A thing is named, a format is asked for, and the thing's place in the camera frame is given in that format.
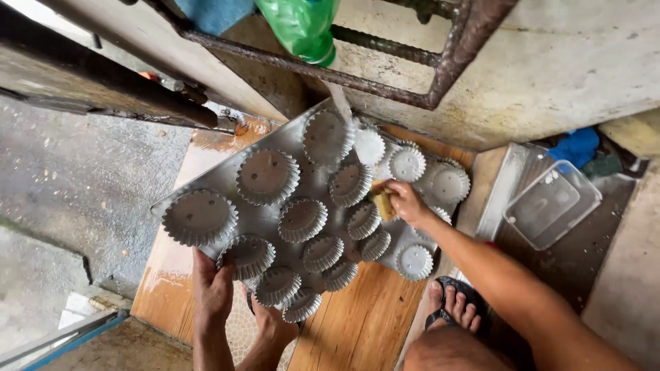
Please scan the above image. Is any blue cloth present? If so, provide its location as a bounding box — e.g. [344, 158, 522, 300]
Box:
[173, 0, 257, 37]

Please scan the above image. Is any grey blue metal bar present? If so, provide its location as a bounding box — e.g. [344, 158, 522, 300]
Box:
[0, 308, 130, 371]

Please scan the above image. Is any green plastic bottle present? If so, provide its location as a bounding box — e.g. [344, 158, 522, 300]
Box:
[254, 0, 341, 68]

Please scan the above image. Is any green scouring pad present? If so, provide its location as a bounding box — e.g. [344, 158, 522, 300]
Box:
[582, 153, 625, 180]

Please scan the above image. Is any clear plastic container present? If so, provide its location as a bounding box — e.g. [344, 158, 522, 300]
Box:
[502, 159, 603, 251]

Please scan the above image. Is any yellow sponge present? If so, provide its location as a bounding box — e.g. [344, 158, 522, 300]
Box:
[368, 180, 398, 223]

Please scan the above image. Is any rusty metal frame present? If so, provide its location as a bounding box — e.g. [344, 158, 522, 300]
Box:
[118, 0, 519, 111]

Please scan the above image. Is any pale yellow cloth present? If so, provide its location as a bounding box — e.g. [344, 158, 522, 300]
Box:
[598, 107, 660, 161]

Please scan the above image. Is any flat metal baking sheet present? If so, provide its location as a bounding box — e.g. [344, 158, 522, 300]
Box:
[473, 142, 553, 243]

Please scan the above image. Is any person's right hand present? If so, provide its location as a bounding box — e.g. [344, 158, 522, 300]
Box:
[384, 179, 439, 231]

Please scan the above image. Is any person's right knee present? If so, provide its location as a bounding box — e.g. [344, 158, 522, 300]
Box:
[401, 325, 502, 371]

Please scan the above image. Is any metal fluted muffin tray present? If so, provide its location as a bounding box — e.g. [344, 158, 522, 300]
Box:
[151, 98, 472, 324]

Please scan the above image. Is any blue rag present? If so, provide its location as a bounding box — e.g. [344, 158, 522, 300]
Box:
[546, 127, 601, 171]

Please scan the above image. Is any dark metal beam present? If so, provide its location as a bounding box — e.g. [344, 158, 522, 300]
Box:
[0, 4, 239, 136]

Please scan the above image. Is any mosaic patterned mat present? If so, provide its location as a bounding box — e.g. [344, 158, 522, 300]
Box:
[225, 281, 301, 371]

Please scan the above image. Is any wet wooden board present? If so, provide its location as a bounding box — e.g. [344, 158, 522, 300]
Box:
[130, 116, 476, 371]

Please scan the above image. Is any person's left hand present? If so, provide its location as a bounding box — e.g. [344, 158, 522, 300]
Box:
[193, 247, 238, 326]

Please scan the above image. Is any person's right foot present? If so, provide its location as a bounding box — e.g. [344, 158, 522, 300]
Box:
[427, 281, 483, 334]

